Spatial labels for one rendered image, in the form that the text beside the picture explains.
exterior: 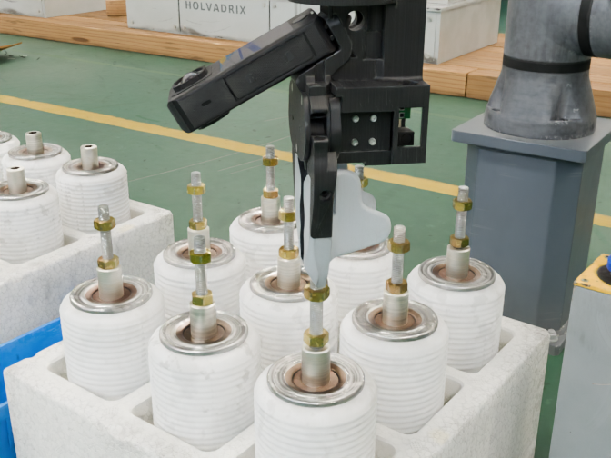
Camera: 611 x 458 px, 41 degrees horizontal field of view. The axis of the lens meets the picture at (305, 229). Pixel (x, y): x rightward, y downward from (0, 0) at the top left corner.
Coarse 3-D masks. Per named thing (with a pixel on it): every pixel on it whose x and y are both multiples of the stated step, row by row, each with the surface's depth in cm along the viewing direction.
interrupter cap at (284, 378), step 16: (272, 368) 63; (288, 368) 63; (336, 368) 63; (352, 368) 63; (272, 384) 61; (288, 384) 61; (304, 384) 62; (336, 384) 61; (352, 384) 61; (288, 400) 59; (304, 400) 59; (320, 400) 59; (336, 400) 59
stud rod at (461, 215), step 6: (462, 186) 76; (462, 192) 76; (462, 198) 76; (456, 210) 77; (456, 216) 77; (462, 216) 77; (456, 222) 77; (462, 222) 77; (456, 228) 78; (462, 228) 77; (456, 234) 78; (462, 234) 78
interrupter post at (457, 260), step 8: (448, 248) 78; (464, 248) 78; (448, 256) 79; (456, 256) 78; (464, 256) 78; (448, 264) 79; (456, 264) 78; (464, 264) 78; (448, 272) 79; (456, 272) 78; (464, 272) 79
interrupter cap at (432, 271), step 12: (420, 264) 81; (432, 264) 81; (444, 264) 81; (468, 264) 81; (480, 264) 81; (420, 276) 79; (432, 276) 79; (444, 276) 79; (468, 276) 79; (480, 276) 79; (492, 276) 78; (444, 288) 77; (456, 288) 76; (468, 288) 76; (480, 288) 77
